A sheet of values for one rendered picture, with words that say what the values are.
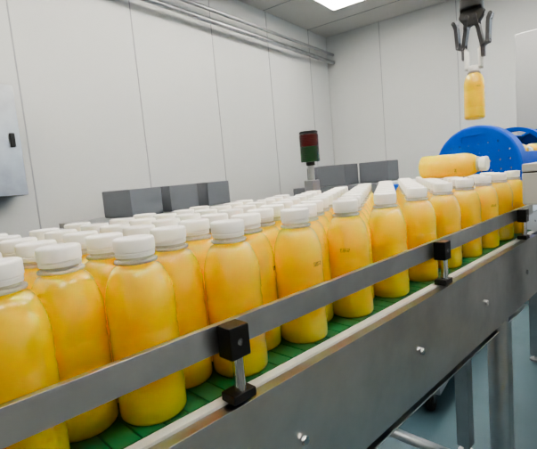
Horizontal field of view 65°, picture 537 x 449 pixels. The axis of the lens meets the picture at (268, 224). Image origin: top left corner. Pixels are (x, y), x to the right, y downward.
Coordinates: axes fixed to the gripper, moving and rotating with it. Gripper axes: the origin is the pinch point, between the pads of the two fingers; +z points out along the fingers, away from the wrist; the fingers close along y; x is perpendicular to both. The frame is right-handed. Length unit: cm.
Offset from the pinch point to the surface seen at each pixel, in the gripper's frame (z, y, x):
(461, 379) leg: 115, 6, 7
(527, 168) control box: 37, -26, 42
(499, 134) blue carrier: 26.8, -8.4, 4.0
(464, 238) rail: 50, -21, 70
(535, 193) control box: 43, -27, 42
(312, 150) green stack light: 26, 33, 51
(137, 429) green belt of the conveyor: 56, -18, 143
